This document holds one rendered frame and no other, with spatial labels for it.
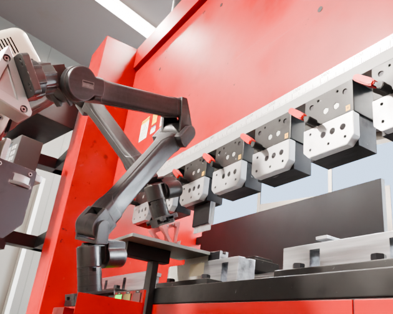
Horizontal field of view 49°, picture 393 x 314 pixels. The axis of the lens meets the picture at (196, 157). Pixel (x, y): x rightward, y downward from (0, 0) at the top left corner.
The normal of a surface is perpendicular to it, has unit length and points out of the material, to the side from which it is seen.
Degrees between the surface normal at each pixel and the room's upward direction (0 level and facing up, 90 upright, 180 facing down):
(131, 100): 103
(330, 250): 90
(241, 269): 90
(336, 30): 90
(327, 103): 90
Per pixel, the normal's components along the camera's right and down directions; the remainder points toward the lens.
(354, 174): -0.67, -0.36
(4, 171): 0.74, -0.19
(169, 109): 0.69, 0.07
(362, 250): -0.83, -0.31
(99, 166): 0.54, -0.28
